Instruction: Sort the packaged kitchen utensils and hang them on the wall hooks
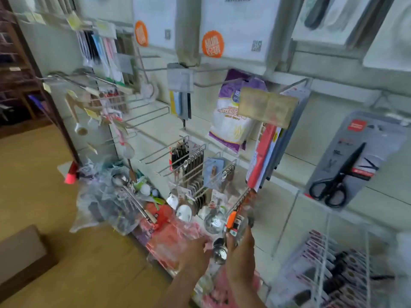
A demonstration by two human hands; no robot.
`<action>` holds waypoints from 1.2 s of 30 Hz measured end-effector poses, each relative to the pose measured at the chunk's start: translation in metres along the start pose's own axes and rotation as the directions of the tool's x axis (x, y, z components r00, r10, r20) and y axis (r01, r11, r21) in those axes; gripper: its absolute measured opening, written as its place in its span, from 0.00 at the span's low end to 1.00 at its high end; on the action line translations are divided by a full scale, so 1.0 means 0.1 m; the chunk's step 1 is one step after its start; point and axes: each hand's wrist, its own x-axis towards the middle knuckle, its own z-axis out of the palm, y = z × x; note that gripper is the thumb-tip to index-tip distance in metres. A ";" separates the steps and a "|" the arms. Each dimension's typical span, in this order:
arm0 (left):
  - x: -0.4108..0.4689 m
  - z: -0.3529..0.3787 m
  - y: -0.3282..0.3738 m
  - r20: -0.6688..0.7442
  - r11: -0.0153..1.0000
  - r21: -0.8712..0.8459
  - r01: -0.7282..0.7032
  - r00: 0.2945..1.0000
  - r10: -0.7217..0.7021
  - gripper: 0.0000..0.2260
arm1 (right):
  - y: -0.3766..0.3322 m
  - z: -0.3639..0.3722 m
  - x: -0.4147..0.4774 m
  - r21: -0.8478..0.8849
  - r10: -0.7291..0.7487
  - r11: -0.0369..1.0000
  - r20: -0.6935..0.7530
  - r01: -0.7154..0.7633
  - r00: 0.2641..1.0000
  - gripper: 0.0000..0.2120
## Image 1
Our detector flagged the small white poster orange dot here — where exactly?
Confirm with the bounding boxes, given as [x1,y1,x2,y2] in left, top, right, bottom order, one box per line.
[131,0,179,52]

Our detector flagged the person's right hand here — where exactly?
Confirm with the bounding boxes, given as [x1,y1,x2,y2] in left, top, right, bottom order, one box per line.
[225,226,258,285]

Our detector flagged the red plastic wrapped packets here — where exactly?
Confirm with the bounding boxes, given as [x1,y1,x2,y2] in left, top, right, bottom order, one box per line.
[138,202,213,267]

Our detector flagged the row of scissors packets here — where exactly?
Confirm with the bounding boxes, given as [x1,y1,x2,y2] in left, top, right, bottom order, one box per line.
[273,229,386,308]

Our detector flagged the wooden bookshelf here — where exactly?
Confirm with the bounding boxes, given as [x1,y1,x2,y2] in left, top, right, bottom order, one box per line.
[0,9,52,139]

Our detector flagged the row of hanging flat packets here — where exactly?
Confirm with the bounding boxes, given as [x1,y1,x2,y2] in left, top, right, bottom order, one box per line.
[247,86,312,193]

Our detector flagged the brown cardboard sheet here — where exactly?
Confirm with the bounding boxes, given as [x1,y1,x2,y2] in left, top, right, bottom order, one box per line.
[0,224,57,302]

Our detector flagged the hanging black tool packets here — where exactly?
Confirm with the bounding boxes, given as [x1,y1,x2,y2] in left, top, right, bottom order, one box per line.
[170,141,206,184]

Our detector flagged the white purple bag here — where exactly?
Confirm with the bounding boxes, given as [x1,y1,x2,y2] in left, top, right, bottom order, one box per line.
[208,68,267,154]

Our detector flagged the pink green broom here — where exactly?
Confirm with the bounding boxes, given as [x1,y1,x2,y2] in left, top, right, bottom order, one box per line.
[64,161,79,185]

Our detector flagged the person's left hand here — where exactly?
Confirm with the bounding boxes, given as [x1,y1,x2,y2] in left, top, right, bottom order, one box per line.
[176,235,211,280]

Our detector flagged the tan paper tag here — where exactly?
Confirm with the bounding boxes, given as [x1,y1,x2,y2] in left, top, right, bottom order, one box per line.
[239,86,299,129]

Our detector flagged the black scissors grey card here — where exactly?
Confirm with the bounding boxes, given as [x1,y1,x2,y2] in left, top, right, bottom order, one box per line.
[304,111,410,212]

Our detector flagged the pink handled whisk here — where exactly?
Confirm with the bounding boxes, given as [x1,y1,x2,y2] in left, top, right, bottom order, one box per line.
[106,109,136,161]

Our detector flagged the pile of plastic wrapped utensils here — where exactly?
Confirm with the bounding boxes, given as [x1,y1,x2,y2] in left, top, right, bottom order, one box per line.
[69,160,169,236]

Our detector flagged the large steel strainer ladle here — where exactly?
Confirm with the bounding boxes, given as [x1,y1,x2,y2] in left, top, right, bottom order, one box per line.
[112,173,158,225]

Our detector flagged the person's left forearm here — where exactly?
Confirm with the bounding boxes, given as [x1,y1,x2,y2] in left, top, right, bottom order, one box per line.
[154,274,201,308]

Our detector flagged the orange-handled steel ladle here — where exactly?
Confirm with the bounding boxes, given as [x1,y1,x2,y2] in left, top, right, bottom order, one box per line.
[212,188,256,266]

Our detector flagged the large white poster orange dot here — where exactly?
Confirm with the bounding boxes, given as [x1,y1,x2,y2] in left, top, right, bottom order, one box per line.
[198,0,286,67]

